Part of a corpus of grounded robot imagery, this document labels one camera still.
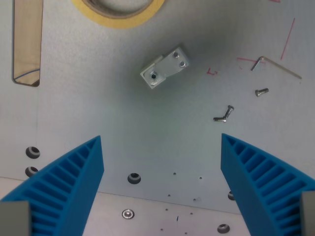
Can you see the silver hex allen key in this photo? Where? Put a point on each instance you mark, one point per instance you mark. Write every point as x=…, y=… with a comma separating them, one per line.
x=273, y=64

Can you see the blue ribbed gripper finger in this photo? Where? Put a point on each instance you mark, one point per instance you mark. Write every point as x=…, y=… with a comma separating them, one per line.
x=66, y=182
x=261, y=182

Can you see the aluminium angle bracket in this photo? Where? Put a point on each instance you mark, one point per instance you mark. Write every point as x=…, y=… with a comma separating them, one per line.
x=165, y=67

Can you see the silver countersunk plate screw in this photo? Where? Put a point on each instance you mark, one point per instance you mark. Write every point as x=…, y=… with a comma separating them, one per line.
x=128, y=214

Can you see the yellow masking tape roll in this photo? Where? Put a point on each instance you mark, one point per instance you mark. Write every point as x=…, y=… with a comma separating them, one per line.
x=118, y=19

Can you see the beige wooden strip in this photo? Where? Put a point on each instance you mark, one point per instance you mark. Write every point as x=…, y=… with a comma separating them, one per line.
x=26, y=41

